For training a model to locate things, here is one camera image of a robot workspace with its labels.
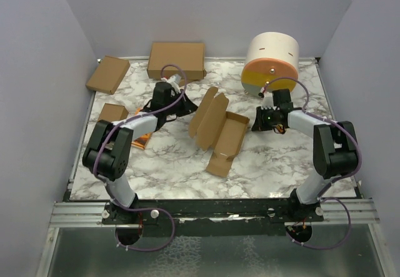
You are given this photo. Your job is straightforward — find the large folded cardboard box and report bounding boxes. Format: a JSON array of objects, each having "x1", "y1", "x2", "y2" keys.
[{"x1": 147, "y1": 42, "x2": 206, "y2": 80}]

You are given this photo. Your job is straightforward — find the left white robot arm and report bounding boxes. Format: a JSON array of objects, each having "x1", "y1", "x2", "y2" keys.
[{"x1": 82, "y1": 81, "x2": 198, "y2": 224}]

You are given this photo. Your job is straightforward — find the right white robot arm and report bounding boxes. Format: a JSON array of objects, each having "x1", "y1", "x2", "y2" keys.
[{"x1": 251, "y1": 89, "x2": 361, "y2": 221}]

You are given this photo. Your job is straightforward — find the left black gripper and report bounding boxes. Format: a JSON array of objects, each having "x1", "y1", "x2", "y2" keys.
[{"x1": 164, "y1": 88, "x2": 198, "y2": 117}]

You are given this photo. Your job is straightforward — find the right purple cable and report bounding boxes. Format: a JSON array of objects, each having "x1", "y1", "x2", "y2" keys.
[{"x1": 259, "y1": 77, "x2": 363, "y2": 249}]

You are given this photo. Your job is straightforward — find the round pastel drawer cabinet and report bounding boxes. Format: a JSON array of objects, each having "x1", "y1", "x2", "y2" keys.
[{"x1": 241, "y1": 32, "x2": 299, "y2": 96}]

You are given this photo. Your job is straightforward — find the small orange toy car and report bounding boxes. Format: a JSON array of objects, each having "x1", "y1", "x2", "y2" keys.
[{"x1": 272, "y1": 124, "x2": 286, "y2": 134}]

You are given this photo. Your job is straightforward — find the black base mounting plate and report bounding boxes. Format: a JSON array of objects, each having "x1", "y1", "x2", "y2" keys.
[{"x1": 102, "y1": 198, "x2": 323, "y2": 237}]

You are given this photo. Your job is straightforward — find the brown cardboard box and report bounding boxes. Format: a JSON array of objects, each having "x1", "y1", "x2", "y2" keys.
[{"x1": 188, "y1": 86, "x2": 249, "y2": 178}]

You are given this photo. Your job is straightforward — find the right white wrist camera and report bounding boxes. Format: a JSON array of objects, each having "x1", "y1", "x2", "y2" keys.
[{"x1": 261, "y1": 95, "x2": 274, "y2": 109}]

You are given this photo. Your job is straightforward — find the folded cardboard box front left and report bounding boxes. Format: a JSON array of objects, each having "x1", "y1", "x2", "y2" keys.
[{"x1": 97, "y1": 103, "x2": 129, "y2": 122}]

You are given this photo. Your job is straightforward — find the folded cardboard box back left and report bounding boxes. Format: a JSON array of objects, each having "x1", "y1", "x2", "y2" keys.
[{"x1": 86, "y1": 56, "x2": 130, "y2": 95}]

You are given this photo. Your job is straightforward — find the aluminium rail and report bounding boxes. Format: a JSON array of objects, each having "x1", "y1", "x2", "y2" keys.
[{"x1": 49, "y1": 202, "x2": 106, "y2": 228}]

